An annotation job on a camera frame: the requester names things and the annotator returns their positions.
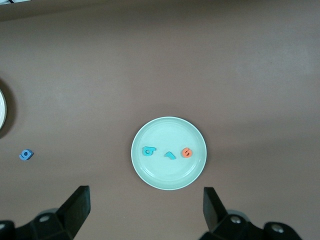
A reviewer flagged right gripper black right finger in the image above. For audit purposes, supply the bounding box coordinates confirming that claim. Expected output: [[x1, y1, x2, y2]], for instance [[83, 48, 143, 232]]
[[201, 187, 266, 240]]

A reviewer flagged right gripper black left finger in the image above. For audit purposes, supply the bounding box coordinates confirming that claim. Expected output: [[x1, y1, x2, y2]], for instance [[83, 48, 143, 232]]
[[14, 185, 91, 240]]

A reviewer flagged teal foam number 9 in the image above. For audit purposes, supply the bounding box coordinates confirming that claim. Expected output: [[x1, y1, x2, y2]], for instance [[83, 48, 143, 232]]
[[141, 146, 157, 157]]

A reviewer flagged green round plate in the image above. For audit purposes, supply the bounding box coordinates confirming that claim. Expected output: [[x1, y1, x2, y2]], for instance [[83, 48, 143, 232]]
[[130, 116, 208, 191]]

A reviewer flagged blue foam number 6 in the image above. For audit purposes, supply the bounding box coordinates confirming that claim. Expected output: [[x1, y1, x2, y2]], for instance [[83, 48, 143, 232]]
[[18, 149, 35, 161]]

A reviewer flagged beige round plate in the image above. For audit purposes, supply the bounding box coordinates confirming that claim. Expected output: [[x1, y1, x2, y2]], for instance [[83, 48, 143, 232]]
[[0, 88, 7, 131]]

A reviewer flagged brown table cover sheet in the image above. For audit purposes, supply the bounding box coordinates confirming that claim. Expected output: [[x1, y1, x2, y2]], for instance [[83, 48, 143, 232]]
[[0, 0, 320, 240]]

